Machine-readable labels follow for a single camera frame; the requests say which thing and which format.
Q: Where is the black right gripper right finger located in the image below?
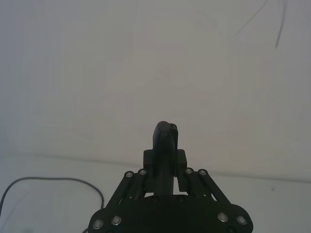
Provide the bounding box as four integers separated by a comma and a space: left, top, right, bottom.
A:
169, 123, 234, 206

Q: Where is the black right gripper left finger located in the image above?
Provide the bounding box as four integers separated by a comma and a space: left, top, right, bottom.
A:
104, 120, 175, 212

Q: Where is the white table cloth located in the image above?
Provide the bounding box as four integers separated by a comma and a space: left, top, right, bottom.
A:
0, 154, 311, 233

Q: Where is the thin dark cable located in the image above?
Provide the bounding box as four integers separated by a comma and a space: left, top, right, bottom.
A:
0, 177, 105, 212

